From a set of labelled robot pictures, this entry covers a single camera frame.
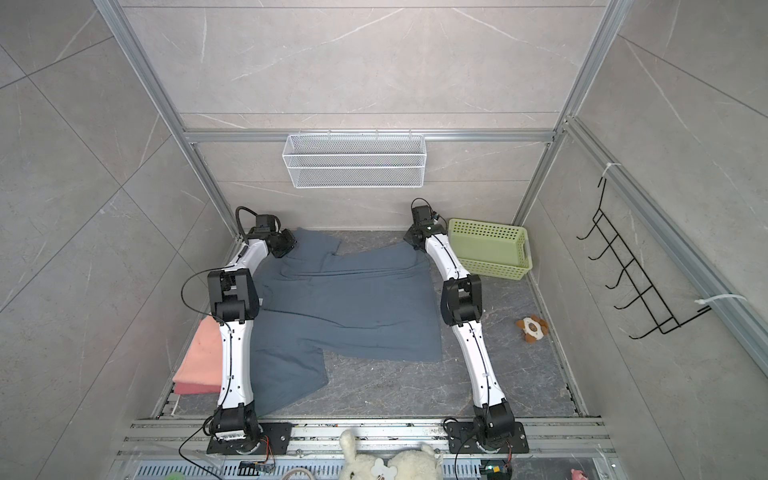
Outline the blue-grey t-shirt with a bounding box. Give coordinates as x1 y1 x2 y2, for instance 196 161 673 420
250 229 442 415

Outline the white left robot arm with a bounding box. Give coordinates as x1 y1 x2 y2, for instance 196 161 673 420
207 206 296 445

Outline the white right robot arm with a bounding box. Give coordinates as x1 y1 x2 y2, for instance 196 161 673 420
404 197 516 451

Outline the light green plastic basket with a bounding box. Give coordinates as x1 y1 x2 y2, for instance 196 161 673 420
448 218 533 281

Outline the small brown plush toy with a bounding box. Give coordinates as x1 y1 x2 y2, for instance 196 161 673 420
515 315 550 343

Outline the folded pink t-shirt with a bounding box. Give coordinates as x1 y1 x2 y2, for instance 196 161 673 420
173 316 223 395

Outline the white plush toy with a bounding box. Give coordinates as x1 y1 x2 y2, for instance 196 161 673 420
339 430 444 480

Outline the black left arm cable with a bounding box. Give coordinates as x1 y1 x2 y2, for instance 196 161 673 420
234 205 260 241

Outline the white wire mesh basket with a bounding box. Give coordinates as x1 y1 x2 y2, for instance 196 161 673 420
282 133 427 189

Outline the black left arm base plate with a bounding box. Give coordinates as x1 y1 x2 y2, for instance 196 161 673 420
206 422 293 455

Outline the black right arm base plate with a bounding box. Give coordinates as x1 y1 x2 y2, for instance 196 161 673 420
441 417 530 454

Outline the aluminium frame post left corner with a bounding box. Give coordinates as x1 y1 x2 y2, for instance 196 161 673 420
94 0 238 238

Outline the aluminium frame post corner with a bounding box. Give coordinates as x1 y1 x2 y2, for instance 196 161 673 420
512 0 633 226
94 0 238 238

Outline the aluminium front rail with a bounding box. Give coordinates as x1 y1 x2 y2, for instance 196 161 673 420
116 417 617 460

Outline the black wire hook rack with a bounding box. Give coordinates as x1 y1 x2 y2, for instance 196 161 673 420
577 178 712 341

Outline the aluminium frame post right corner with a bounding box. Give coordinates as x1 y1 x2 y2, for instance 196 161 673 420
512 0 633 226

